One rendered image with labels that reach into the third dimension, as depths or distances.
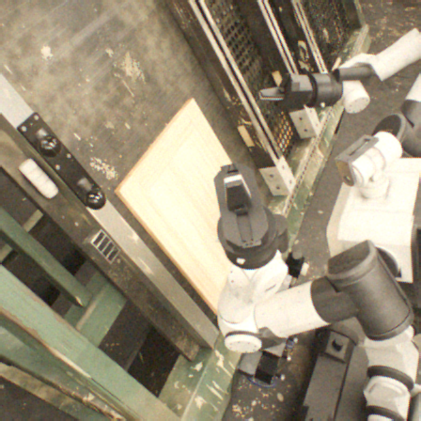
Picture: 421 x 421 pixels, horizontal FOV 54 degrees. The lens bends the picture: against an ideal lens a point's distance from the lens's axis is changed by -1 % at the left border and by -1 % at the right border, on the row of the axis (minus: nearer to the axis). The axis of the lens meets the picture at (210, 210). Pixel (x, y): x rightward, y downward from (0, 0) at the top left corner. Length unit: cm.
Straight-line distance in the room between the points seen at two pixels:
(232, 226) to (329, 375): 148
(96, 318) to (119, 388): 16
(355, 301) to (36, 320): 57
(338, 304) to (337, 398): 116
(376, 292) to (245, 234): 33
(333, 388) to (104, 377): 122
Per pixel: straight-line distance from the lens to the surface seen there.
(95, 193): 75
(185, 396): 114
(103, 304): 100
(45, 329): 83
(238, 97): 127
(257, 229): 53
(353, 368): 202
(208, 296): 117
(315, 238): 252
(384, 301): 80
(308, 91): 112
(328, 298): 82
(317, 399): 192
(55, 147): 71
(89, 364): 90
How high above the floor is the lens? 200
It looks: 51 degrees down
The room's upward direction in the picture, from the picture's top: straight up
